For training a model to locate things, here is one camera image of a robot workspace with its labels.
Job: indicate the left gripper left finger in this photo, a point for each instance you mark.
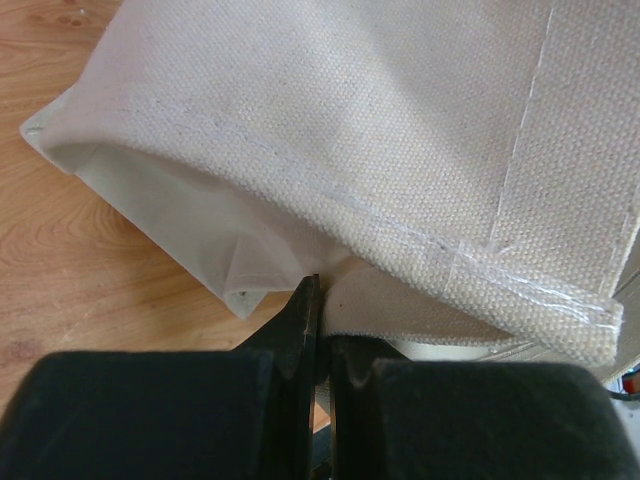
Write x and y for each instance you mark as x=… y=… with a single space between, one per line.
x=245 y=413

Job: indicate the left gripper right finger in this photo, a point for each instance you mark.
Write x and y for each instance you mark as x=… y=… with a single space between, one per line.
x=395 y=418

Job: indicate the beige canvas tote bag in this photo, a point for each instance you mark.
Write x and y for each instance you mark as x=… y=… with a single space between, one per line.
x=460 y=173

